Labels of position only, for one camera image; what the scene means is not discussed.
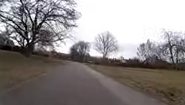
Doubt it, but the row of bare trees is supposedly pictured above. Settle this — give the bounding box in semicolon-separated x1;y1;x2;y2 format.
135;23;185;68

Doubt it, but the large bare tree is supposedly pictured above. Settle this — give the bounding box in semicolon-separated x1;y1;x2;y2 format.
0;0;84;63

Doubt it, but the dry grass field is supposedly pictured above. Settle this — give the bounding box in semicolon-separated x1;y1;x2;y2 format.
80;57;185;105

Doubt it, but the dry grass verge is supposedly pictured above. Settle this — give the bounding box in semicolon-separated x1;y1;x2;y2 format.
0;48;68;101

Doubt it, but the dark bare tree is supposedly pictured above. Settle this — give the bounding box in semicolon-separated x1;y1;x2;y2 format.
68;39;92;63

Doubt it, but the low dark hedge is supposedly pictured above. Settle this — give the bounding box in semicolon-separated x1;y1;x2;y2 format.
92;51;185;75

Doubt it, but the grey asphalt road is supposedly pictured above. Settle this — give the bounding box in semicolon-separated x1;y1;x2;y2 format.
0;52;185;105

